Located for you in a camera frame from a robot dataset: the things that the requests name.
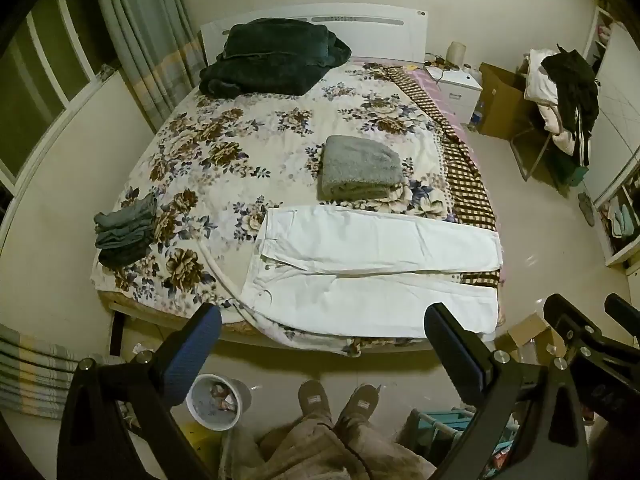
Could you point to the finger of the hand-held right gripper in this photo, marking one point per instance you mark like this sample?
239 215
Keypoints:
622 310
567 317

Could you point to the cream cylindrical jar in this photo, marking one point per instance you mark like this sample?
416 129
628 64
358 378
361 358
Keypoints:
456 54

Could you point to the white wardrobe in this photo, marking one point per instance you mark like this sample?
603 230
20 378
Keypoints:
620 110

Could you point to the person's right forearm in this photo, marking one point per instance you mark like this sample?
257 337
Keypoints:
617 452

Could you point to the striped grey curtain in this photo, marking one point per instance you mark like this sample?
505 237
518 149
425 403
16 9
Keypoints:
145 35
35 375

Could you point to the folded dark green blanket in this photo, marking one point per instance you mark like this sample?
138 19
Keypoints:
270 60

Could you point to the person's right slipper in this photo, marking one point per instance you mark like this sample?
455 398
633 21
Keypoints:
359 405

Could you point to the white bed headboard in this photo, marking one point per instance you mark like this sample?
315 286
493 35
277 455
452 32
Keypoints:
375 35

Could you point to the metal chair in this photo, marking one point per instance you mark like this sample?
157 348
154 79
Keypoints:
530 152

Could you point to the small cardboard box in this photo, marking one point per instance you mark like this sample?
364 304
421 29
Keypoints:
525 332

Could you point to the white clothes pile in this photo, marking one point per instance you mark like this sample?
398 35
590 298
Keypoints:
537 85

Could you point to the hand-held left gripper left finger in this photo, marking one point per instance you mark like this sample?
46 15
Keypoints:
192 360

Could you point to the white nightstand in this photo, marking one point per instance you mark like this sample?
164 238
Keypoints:
460 92

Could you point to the white trash bin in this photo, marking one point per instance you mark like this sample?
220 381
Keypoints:
241 394

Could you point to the large cardboard box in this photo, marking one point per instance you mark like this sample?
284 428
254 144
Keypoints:
500 105

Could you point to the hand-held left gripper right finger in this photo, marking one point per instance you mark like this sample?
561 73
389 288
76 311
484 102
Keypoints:
457 357

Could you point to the person's left slipper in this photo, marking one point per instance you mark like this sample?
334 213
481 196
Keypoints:
314 400

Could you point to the person's legs and shoes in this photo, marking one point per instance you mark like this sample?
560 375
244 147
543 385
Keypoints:
310 452

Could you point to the teal rack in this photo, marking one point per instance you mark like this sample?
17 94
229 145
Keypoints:
445 417

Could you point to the black garment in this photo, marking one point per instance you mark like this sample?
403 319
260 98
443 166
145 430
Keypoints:
575 90

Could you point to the folded grey towel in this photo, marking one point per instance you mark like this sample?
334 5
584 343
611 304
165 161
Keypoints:
360 165

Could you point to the pink bedsheet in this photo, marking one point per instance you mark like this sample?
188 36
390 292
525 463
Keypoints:
431 89

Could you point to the window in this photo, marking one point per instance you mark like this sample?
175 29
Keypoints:
45 75

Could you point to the white pants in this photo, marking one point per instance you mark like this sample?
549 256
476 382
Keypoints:
350 305

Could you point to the person's slipper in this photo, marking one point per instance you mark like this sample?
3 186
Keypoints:
314 400
359 405

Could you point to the folded grey jeans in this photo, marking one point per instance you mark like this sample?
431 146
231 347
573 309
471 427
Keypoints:
125 235

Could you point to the grey slipper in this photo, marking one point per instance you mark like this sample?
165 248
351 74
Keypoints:
586 209

